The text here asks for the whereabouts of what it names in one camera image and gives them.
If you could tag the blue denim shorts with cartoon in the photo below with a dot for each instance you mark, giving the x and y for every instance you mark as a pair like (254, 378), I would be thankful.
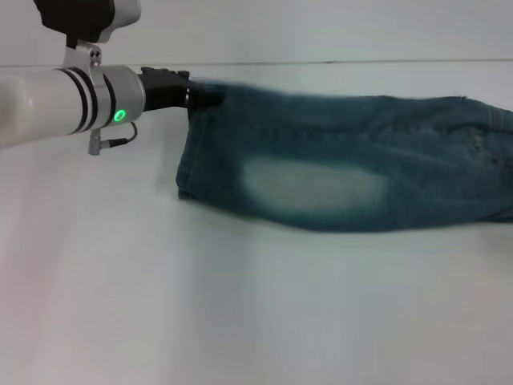
(320, 136)

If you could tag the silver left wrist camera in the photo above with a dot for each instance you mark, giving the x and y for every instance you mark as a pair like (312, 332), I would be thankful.
(72, 16)

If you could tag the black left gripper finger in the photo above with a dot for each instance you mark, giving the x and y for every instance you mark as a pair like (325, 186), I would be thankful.
(204, 95)

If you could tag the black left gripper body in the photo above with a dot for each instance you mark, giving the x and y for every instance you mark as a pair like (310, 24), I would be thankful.
(164, 90)

